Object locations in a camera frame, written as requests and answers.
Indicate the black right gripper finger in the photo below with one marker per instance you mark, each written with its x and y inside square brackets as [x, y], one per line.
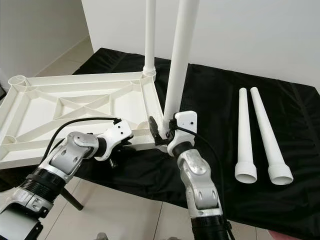
[155, 129]

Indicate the white plastic table leg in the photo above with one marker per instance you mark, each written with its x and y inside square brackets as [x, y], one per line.
[150, 30]
[244, 130]
[265, 130]
[181, 60]

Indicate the white plastic table top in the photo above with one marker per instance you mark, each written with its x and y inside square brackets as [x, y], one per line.
[40, 112]

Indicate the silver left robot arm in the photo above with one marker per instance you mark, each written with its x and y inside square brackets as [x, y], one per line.
[67, 160]

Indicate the grey robot left leg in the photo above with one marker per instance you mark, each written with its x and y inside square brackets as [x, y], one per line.
[101, 236]

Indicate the red stool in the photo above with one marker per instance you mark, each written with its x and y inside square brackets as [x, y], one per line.
[285, 235]

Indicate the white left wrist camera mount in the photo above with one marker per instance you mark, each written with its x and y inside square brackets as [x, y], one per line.
[118, 135]

